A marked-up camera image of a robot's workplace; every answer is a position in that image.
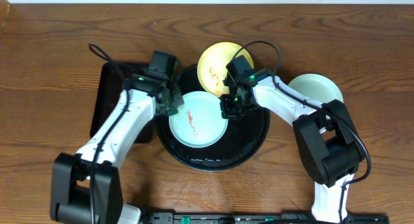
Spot black round tray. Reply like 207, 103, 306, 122
155, 66, 270, 171

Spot black rectangular tray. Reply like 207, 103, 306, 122
89, 62, 154, 143

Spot yellow plate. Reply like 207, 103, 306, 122
197, 42, 241, 97

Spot left black cable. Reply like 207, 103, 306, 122
88, 43, 136, 224

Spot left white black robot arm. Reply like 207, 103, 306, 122
49, 50, 184, 224

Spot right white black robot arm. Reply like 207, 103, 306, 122
220, 56, 371, 223

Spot black cable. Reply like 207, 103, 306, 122
88, 43, 136, 224
231, 40, 372, 223

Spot green yellow sponge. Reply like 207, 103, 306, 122
167, 109, 179, 116

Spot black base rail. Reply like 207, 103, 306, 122
142, 212, 391, 224

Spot right black cable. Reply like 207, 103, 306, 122
231, 40, 372, 223

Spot light green plate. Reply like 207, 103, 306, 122
168, 91, 228, 148
288, 74, 343, 103

